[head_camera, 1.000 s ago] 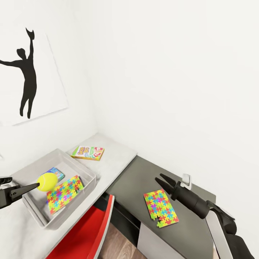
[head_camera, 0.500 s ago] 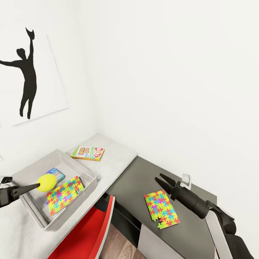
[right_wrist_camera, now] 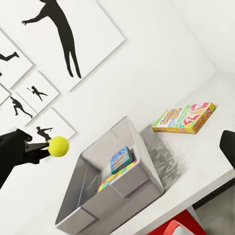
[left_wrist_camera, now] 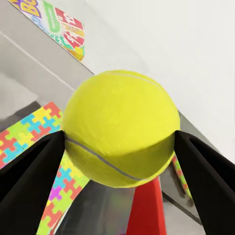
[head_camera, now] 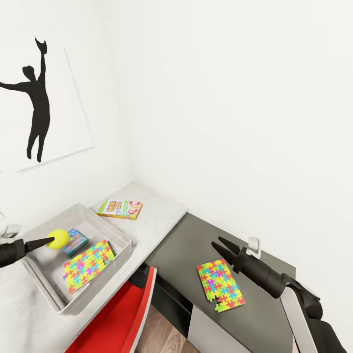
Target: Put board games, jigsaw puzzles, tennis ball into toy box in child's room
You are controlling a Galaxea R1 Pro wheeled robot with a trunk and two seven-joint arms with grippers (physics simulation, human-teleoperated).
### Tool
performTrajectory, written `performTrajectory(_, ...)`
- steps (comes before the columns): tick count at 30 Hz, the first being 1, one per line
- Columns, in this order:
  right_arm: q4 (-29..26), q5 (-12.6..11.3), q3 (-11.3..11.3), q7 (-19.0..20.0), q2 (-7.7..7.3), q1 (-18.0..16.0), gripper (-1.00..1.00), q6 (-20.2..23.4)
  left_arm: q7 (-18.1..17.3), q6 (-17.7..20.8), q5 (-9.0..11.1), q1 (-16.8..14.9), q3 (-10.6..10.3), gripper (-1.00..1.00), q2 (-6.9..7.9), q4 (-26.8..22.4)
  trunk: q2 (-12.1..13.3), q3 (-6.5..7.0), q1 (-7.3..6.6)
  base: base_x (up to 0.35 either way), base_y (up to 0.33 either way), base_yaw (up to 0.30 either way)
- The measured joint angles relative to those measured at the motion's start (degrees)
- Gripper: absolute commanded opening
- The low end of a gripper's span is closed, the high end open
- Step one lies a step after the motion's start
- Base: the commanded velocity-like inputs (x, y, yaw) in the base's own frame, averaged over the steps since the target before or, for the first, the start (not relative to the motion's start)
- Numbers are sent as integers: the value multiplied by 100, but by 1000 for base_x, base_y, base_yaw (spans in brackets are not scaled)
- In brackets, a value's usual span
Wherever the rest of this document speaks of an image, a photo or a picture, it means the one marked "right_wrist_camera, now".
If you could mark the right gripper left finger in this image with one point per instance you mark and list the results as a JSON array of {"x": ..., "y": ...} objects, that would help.
[{"x": 12, "y": 146}]

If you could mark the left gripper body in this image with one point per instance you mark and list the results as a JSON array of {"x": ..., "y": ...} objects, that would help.
[{"x": 23, "y": 159}]

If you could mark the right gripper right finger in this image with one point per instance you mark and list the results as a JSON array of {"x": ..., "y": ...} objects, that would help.
[{"x": 227, "y": 146}]

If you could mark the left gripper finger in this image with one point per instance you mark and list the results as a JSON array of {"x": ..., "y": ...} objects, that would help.
[
  {"x": 41, "y": 154},
  {"x": 30, "y": 147}
]

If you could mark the jigsaw puzzle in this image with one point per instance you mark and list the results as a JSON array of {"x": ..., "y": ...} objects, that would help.
[{"x": 108, "y": 181}]

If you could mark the board game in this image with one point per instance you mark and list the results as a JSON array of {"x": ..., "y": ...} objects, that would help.
[
  {"x": 184, "y": 119},
  {"x": 121, "y": 160}
]

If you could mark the toy box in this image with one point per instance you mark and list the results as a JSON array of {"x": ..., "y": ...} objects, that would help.
[{"x": 87, "y": 211}]

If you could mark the tennis ball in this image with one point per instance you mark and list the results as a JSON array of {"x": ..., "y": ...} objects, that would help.
[{"x": 58, "y": 146}]

